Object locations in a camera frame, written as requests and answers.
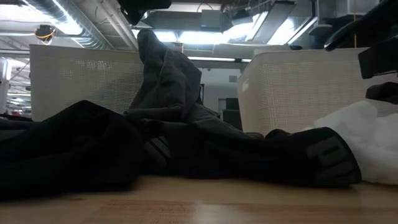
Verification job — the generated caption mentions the black cabinet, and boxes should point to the black cabinet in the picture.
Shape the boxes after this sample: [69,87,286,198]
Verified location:
[222,98,243,131]

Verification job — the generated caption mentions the grey ceiling air unit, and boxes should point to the grey ceiling air unit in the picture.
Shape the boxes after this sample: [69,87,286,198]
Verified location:
[200,9,225,32]

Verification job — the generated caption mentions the black garment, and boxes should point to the black garment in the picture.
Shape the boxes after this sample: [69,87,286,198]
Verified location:
[0,99,144,194]

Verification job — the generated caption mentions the ceiling strip light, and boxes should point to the ceiling strip light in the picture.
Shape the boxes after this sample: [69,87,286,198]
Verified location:
[187,55,252,63]

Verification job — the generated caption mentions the white garment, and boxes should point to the white garment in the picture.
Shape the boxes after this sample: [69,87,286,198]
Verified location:
[303,100,398,186]

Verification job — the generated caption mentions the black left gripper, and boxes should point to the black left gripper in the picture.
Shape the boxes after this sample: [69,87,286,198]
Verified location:
[117,0,172,26]

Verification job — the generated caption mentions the white perforated plastic basket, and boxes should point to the white perforated plastic basket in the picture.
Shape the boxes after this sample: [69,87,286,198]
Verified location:
[238,48,398,136]
[29,44,147,123]

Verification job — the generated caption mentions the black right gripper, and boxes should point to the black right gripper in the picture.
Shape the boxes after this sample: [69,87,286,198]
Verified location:
[357,39,398,105]

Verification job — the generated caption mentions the yellow black ceiling reel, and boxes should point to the yellow black ceiling reel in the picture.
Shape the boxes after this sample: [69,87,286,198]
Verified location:
[34,24,57,43]

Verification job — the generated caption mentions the black Puma underwear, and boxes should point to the black Puma underwear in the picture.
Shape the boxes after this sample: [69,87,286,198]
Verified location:
[141,119,271,180]
[264,126,363,189]

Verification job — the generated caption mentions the dark grey trousers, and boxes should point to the dark grey trousers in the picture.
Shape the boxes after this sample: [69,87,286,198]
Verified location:
[124,29,265,141]

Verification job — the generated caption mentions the silver ceiling duct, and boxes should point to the silver ceiling duct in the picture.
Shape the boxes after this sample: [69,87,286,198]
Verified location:
[26,0,139,50]

